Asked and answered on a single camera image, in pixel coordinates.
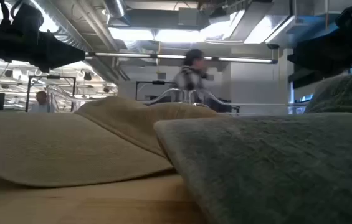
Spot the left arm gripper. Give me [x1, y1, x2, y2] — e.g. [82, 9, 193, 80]
[0, 28, 87, 74]

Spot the beige baseball cap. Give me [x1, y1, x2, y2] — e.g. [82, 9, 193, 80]
[0, 95, 223, 188]

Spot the person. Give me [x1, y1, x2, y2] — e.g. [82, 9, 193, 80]
[29, 90, 57, 113]
[173, 49, 217, 105]

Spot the long ceiling light bar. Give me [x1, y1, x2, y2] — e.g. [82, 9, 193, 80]
[84, 52, 278, 65]

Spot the black metal stand frame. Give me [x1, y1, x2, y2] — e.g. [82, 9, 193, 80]
[25, 75, 77, 113]
[135, 80, 178, 101]

